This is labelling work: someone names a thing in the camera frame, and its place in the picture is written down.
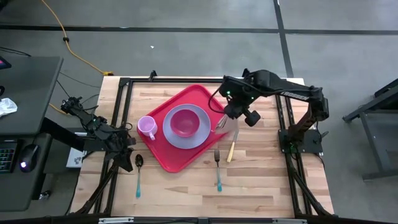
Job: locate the beige cloth napkin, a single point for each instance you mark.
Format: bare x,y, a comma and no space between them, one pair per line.
233,126

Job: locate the backlit black keyboard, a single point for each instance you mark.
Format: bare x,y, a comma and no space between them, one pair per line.
7,155

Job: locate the black desk caster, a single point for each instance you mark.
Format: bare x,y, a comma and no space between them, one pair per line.
45,195

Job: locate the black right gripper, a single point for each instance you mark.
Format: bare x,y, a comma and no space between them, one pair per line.
250,117

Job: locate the black desk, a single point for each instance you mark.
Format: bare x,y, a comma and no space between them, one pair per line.
28,93

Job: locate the red plastic bowl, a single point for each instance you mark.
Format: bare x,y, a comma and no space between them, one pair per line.
185,123

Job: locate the crumpled white tissue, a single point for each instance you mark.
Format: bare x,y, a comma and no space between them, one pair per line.
6,105

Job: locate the white printed box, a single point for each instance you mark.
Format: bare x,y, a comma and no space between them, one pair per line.
74,158

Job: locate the dark screen device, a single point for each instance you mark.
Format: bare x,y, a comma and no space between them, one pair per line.
3,63

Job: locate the silver metal bracket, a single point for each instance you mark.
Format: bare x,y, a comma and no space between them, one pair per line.
289,221
115,220

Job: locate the red plastic tray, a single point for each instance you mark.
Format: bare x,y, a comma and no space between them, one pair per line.
174,158

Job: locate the lavender plastic plate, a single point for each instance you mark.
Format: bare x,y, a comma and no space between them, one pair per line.
186,143

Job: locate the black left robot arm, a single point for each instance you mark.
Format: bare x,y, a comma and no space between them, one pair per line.
93,126

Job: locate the black computer mouse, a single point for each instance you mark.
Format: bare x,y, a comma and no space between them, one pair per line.
29,157

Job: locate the pink plastic mug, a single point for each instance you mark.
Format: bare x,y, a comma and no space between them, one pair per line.
146,124

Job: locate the black curved bracket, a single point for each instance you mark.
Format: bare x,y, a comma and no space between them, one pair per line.
152,75
245,73

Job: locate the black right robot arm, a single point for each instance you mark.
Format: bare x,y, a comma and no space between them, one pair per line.
298,96

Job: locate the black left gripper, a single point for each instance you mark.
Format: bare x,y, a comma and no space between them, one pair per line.
121,146

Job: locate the dark grey side table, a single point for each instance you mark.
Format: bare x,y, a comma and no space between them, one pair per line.
373,124

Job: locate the black metal rig frame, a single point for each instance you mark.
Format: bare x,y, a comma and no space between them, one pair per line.
186,80

